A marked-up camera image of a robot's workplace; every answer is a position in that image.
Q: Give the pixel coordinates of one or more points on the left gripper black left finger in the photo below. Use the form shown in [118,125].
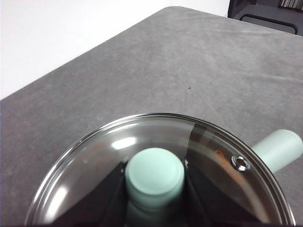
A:
[101,205]

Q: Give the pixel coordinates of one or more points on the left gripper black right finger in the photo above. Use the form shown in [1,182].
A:
[208,208]

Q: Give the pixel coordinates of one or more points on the glass lid with green knob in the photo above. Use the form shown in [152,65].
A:
[154,170]

